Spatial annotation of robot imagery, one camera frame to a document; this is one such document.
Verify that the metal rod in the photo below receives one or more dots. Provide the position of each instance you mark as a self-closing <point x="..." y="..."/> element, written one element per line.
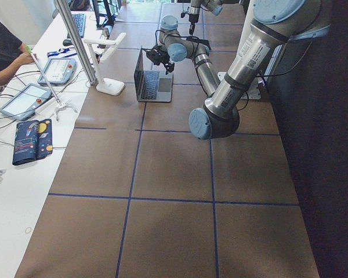
<point x="45" y="79"/>

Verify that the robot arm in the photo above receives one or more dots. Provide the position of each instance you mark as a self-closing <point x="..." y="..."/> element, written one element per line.
<point x="172" y="48"/>
<point x="274" y="23"/>

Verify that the grey laptop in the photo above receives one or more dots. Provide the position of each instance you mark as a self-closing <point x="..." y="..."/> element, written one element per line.
<point x="152" y="86"/>

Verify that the person in black shirt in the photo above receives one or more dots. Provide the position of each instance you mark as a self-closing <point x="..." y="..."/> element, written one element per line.
<point x="13" y="55"/>

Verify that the teach pendant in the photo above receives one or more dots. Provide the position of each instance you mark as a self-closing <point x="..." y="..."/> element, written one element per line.
<point x="23" y="105"/>
<point x="59" y="71"/>

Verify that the aluminium frame post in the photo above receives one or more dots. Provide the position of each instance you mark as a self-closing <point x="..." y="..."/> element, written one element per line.
<point x="62" y="7"/>

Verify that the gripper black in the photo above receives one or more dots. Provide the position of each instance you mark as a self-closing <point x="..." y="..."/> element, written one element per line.
<point x="164" y="58"/>
<point x="192" y="19"/>

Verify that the black mouse pad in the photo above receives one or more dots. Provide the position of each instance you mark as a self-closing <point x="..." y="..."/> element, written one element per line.
<point x="197" y="40"/>

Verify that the near teach pendant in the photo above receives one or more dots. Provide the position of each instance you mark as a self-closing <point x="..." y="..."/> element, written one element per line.
<point x="23" y="105"/>

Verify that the far teach pendant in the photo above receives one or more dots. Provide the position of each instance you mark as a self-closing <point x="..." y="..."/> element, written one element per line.
<point x="59" y="71"/>

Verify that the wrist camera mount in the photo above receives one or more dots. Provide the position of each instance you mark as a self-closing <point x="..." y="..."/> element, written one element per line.
<point x="153" y="56"/>

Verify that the navy planet pencil case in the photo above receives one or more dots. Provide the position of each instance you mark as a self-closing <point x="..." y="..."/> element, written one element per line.
<point x="33" y="141"/>

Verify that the black keyboard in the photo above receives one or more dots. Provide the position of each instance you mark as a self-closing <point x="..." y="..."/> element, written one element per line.
<point x="80" y="23"/>

